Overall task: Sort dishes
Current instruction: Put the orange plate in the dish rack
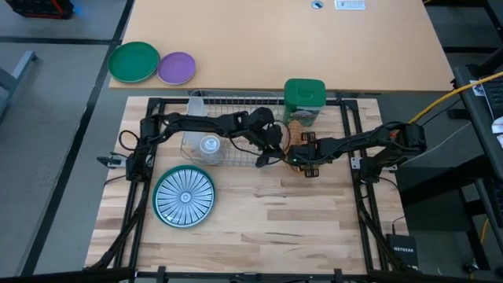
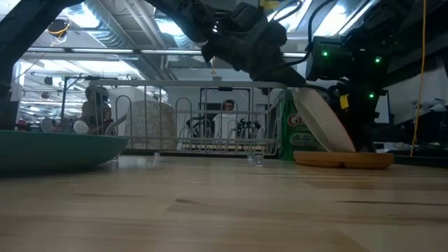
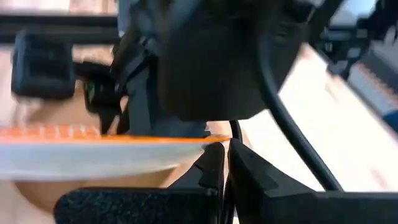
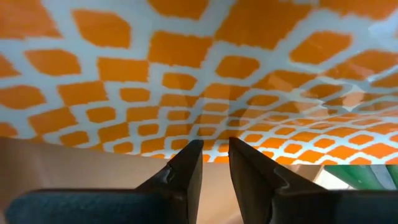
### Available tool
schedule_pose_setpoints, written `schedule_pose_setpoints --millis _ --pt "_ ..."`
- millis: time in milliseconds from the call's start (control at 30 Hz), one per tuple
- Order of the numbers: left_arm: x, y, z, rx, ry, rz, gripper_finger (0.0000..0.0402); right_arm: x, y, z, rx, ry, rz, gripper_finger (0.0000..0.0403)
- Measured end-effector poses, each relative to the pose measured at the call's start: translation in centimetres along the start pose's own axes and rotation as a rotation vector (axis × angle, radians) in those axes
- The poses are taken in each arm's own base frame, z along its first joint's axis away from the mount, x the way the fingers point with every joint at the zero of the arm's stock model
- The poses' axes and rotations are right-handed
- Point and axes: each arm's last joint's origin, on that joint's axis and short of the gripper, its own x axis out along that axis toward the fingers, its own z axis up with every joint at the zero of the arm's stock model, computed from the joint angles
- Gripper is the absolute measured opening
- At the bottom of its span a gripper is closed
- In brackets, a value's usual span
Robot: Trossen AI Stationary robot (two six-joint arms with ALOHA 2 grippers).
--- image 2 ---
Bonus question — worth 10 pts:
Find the long ceiling strip light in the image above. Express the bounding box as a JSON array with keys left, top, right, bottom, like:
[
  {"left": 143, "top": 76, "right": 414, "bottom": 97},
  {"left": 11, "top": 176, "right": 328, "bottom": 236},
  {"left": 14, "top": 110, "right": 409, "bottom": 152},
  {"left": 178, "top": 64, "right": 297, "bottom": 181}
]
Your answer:
[{"left": 26, "top": 47, "right": 309, "bottom": 59}]

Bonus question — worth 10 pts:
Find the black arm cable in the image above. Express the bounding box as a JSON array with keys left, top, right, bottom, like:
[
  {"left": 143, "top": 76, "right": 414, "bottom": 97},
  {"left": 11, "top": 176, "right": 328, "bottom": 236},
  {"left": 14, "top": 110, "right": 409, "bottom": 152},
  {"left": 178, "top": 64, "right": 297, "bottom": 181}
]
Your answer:
[{"left": 278, "top": 0, "right": 337, "bottom": 67}]

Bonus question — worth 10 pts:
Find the grey wire dish rack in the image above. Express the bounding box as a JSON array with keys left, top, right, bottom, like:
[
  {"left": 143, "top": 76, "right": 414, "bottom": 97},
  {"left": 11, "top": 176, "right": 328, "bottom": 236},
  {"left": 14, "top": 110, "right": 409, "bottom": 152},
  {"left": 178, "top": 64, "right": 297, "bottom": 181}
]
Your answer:
[{"left": 89, "top": 79, "right": 288, "bottom": 157}]

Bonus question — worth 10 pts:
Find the tan divided plate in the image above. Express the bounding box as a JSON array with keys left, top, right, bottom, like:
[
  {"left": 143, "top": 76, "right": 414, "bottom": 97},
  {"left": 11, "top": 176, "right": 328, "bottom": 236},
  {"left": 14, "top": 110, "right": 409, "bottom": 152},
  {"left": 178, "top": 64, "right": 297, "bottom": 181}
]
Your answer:
[{"left": 293, "top": 150, "right": 396, "bottom": 170}]

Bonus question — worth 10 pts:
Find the person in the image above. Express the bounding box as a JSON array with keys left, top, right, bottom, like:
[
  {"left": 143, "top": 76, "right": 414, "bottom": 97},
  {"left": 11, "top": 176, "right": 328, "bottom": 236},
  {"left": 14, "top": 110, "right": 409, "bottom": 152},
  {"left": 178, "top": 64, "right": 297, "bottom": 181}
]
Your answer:
[
  {"left": 213, "top": 99, "right": 262, "bottom": 139},
  {"left": 78, "top": 85, "right": 115, "bottom": 136}
]

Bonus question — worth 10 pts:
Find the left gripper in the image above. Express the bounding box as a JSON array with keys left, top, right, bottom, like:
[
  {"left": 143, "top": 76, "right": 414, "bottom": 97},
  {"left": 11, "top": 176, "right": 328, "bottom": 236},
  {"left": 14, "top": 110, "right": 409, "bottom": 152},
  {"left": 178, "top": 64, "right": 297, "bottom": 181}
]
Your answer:
[{"left": 201, "top": 3, "right": 307, "bottom": 88}]

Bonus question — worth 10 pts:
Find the black stand frame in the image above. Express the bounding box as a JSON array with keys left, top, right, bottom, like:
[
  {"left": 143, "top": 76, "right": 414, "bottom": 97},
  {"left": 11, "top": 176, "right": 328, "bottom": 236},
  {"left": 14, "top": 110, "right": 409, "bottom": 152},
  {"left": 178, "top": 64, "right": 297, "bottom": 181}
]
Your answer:
[{"left": 59, "top": 74, "right": 120, "bottom": 122}]

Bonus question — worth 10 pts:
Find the white board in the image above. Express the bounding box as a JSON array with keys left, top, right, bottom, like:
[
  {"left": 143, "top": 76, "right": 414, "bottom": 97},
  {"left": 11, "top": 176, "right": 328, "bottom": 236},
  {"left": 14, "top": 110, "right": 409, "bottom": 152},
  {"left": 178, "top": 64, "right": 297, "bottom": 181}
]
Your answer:
[{"left": 379, "top": 94, "right": 392, "bottom": 141}]

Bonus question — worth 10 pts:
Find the large teal plate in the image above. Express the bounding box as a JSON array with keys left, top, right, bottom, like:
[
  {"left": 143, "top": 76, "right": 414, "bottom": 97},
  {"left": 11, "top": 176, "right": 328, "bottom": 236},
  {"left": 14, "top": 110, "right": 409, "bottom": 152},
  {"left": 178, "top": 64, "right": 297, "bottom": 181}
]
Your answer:
[{"left": 0, "top": 129, "right": 129, "bottom": 172}]

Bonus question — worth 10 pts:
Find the silver ventilation duct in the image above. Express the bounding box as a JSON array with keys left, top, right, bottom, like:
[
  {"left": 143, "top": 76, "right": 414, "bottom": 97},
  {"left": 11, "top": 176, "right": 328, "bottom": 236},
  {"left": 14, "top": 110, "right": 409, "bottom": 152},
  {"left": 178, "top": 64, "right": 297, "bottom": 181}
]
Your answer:
[{"left": 82, "top": 0, "right": 141, "bottom": 50}]

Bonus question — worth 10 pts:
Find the yellow hanging cable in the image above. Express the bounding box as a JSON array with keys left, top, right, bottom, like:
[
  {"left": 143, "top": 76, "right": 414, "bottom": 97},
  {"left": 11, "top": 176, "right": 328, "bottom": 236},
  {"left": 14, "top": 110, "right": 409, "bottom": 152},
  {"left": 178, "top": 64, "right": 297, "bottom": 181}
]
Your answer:
[{"left": 409, "top": 0, "right": 428, "bottom": 157}]

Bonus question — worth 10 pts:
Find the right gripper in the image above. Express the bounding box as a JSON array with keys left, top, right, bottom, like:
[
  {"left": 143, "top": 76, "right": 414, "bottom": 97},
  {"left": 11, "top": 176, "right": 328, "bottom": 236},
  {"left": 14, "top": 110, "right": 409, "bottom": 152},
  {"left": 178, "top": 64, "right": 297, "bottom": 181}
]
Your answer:
[{"left": 330, "top": 87, "right": 386, "bottom": 152}]

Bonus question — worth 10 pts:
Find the ceiling device with yellow cable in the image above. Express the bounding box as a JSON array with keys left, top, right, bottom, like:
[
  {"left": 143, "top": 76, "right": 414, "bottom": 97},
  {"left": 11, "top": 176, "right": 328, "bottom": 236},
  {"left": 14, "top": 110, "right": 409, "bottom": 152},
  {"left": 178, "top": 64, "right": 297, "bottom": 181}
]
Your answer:
[{"left": 47, "top": 19, "right": 71, "bottom": 45}]

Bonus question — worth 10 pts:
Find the green Cascade detergent box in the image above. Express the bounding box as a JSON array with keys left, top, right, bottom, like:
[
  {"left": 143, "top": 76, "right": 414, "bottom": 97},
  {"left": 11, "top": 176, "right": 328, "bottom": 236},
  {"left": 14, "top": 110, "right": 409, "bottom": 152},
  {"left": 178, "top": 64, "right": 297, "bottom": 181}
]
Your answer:
[{"left": 279, "top": 89, "right": 328, "bottom": 161}]

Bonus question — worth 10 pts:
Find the speckled beige plate in rack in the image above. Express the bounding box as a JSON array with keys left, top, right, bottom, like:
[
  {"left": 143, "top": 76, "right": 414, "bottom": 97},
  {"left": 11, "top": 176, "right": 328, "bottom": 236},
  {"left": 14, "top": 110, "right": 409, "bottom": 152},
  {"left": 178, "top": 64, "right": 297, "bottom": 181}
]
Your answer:
[{"left": 125, "top": 100, "right": 176, "bottom": 151}]

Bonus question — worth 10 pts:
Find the orange patterned plate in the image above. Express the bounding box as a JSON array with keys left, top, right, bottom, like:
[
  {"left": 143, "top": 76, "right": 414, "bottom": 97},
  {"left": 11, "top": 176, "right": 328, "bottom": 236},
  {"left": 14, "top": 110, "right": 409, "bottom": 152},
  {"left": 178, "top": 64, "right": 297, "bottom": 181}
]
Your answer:
[{"left": 292, "top": 87, "right": 357, "bottom": 153}]

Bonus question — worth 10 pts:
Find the ceiling light panel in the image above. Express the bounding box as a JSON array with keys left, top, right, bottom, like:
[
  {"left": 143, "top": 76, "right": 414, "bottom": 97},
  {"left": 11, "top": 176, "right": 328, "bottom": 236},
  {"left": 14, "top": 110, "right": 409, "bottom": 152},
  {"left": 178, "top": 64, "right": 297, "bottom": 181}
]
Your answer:
[{"left": 313, "top": 0, "right": 381, "bottom": 38}]

